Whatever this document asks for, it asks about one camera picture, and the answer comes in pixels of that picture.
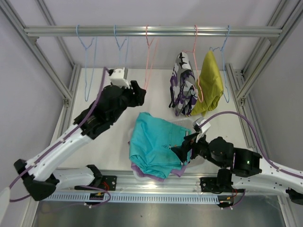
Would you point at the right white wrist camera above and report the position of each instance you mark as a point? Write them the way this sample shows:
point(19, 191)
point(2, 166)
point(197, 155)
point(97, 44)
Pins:
point(201, 127)

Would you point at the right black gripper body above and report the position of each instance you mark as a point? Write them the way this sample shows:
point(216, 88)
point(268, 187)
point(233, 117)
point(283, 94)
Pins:
point(200, 148)

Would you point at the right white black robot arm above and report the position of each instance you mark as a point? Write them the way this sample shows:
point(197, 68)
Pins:
point(240, 170)

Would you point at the yellow trousers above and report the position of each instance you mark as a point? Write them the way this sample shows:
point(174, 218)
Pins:
point(209, 85)

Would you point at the light blue wire hanger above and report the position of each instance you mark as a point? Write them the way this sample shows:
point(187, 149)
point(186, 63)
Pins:
point(88, 80)

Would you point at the grey purple camouflage trousers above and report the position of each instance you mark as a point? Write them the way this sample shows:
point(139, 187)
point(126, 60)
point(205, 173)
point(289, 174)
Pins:
point(183, 91)

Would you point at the blue hanger of purple trousers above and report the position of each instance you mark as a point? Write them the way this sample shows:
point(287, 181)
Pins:
point(120, 46)

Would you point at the white slotted cable duct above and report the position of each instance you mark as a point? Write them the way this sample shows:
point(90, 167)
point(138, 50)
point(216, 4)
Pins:
point(134, 198)

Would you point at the pink hanger of teal trousers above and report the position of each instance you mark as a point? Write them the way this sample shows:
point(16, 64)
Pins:
point(150, 59)

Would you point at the teal trousers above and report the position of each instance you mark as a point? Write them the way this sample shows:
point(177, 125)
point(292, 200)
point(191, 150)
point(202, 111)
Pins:
point(148, 127)

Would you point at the aluminium frame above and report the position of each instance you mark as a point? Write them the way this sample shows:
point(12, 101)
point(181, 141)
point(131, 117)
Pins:
point(37, 72)

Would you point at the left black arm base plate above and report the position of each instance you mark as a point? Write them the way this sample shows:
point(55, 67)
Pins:
point(105, 184)

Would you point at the blue hanger of yellow trousers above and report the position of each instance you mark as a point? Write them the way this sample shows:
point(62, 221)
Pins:
point(226, 92)

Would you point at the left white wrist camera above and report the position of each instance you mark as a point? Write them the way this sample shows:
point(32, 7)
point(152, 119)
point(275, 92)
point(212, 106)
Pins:
point(118, 77)

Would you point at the aluminium hanging rail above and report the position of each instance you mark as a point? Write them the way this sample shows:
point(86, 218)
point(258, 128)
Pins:
point(156, 31)

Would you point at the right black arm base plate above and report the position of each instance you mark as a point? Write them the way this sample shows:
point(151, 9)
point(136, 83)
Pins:
point(223, 186)

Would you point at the pink hanger of camouflage trousers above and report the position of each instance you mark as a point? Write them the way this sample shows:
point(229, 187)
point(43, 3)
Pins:
point(193, 51)

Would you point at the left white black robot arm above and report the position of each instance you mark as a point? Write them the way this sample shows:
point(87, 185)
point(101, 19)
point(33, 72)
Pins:
point(40, 174)

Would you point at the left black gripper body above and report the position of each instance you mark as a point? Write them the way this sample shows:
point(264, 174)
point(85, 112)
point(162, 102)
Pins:
point(132, 100)

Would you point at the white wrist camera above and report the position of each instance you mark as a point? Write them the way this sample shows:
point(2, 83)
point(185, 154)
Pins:
point(118, 77)
point(201, 127)

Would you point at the white plastic basket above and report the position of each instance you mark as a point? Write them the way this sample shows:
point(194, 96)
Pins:
point(192, 165)

